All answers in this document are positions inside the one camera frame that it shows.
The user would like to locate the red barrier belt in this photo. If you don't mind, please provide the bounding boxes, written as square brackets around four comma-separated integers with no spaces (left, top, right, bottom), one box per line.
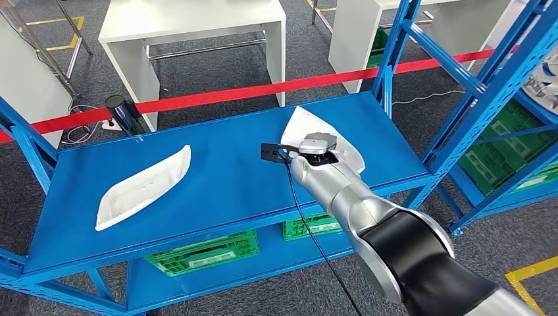
[0,45,520,145]

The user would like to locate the white grey moulded part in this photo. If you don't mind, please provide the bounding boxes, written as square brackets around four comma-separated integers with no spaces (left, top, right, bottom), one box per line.
[520,61,558,117]

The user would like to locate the black cable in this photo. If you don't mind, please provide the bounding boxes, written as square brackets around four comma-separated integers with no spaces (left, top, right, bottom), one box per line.
[281,157,363,316]

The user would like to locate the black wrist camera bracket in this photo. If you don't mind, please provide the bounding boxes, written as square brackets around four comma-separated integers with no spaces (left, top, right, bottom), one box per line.
[260,142,301,165]

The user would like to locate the metal frame stand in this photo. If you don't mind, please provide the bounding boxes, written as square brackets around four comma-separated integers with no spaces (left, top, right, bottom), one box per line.
[0,0,92,97]

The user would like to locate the blue metal shelf rack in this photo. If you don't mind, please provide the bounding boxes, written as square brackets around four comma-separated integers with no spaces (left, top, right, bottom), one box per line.
[0,0,558,316]
[436,82,558,236]

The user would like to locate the large green plastic crate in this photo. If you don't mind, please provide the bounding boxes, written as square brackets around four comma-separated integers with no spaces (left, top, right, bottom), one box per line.
[457,100,558,197]

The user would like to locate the yellow floor tape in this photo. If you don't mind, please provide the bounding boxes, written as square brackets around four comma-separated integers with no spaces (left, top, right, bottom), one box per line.
[505,255,558,316]
[26,16,86,52]
[305,0,338,13]

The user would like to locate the white table with metal bars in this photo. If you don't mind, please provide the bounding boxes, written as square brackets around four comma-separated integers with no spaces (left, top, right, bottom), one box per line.
[97,0,288,132]

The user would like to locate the black stanchion post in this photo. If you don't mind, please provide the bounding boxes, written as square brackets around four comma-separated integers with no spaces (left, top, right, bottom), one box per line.
[104,94,147,137]

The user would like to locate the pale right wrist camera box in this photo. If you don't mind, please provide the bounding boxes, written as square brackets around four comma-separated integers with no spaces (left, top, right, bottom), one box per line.
[298,138,330,156]

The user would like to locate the tangled thin cables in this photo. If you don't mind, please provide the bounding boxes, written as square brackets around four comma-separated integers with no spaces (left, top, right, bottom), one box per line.
[61,104,104,145]

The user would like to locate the long white plastic part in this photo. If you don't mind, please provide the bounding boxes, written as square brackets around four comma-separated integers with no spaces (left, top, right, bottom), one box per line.
[95,144,192,232]

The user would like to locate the white part with handwriting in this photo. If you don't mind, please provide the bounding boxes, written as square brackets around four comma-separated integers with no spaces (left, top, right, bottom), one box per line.
[280,105,366,173]

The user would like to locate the thin white cable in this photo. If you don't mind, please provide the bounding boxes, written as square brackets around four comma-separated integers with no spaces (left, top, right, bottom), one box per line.
[392,89,465,107]

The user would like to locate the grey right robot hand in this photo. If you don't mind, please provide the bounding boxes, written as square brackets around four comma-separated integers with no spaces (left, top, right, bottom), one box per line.
[304,132,338,145]

